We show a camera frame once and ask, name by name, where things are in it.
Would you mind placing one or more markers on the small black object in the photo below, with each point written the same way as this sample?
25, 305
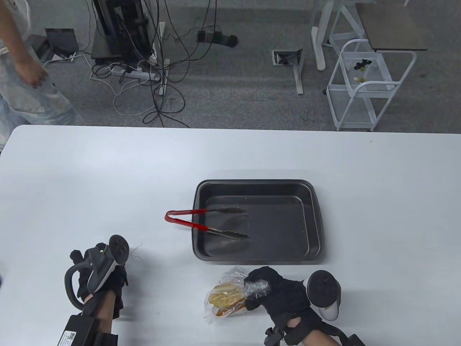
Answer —
362, 65

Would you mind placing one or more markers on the white desk leg frame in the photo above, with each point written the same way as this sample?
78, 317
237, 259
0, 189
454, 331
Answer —
318, 43

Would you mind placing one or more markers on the person's right forearm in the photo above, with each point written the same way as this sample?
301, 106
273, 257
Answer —
317, 338

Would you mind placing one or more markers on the person's left hand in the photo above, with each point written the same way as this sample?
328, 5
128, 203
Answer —
117, 281

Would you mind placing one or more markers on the dark laptop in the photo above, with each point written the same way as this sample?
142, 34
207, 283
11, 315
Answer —
61, 39

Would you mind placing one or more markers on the round yellow bread slice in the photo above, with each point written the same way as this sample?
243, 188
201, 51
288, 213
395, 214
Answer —
227, 293

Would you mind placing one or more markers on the floor socket box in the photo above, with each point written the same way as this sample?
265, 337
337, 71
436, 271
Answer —
284, 57

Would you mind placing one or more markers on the brown side table top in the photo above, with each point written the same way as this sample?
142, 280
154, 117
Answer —
392, 29

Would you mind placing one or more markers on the left wrist black sensor box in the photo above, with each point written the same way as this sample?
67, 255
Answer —
77, 331

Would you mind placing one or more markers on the dark metal baking tray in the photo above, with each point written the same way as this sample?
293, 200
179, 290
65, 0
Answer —
281, 223

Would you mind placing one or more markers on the white power adapter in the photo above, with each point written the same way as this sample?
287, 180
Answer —
63, 57

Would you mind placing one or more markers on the white cart with small items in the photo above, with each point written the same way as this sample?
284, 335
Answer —
374, 94

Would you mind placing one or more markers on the black flat panel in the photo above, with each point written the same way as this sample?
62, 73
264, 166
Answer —
39, 47

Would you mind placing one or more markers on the left black-white hand controller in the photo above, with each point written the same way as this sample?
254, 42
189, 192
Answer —
104, 263

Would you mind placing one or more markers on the black computer tower stand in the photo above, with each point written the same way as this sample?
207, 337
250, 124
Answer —
115, 21

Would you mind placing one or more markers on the white power strip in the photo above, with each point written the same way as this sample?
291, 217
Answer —
137, 74

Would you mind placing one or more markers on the long yellow bread slice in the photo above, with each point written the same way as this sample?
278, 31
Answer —
230, 310

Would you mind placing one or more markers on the black-white hand controller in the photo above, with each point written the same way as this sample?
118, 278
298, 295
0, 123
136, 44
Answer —
104, 263
322, 288

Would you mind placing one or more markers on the clear plastic bakery bag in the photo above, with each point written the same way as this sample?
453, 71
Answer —
230, 277

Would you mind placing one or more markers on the right black-white hand controller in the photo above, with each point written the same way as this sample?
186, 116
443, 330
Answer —
322, 288

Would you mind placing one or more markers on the person's right hand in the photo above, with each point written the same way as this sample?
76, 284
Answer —
284, 295

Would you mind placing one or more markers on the black power adapter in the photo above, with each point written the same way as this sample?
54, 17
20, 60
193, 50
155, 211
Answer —
212, 37

